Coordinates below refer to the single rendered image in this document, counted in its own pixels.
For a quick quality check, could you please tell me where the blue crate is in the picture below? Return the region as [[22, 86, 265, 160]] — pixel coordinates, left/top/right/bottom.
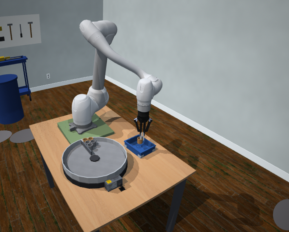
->
[[124, 134, 156, 159]]

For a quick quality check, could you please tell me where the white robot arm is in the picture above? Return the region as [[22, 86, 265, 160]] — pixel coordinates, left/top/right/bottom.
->
[[69, 20, 162, 134]]

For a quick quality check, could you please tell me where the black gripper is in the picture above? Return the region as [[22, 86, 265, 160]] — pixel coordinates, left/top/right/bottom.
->
[[134, 111, 152, 141]]

